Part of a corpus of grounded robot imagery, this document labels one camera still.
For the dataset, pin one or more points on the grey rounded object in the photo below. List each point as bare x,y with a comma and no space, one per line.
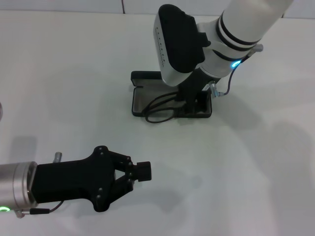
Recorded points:
1,111

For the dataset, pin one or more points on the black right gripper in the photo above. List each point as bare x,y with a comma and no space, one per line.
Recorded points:
192,86

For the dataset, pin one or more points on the black thin-framed glasses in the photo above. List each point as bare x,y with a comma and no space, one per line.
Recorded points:
147,119

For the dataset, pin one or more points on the black glasses case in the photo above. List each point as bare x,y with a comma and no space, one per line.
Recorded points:
147,75

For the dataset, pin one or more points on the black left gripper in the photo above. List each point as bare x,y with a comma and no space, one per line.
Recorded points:
73,182

